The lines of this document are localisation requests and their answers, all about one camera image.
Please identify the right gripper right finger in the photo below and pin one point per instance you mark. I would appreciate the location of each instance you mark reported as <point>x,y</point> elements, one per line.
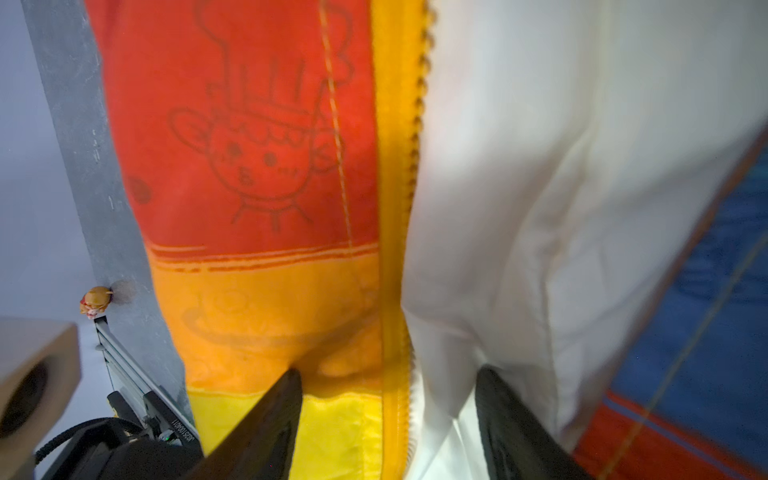
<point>515,444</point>

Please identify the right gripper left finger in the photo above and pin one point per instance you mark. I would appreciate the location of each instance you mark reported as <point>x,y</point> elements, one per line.
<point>262,445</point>

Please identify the rainbow striped jacket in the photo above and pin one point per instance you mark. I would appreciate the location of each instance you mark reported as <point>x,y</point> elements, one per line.
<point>388,196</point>

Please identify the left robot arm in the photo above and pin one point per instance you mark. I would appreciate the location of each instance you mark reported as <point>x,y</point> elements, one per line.
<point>114,448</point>

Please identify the small orange red toy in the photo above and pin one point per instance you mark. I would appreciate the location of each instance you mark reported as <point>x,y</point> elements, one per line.
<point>95,302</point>

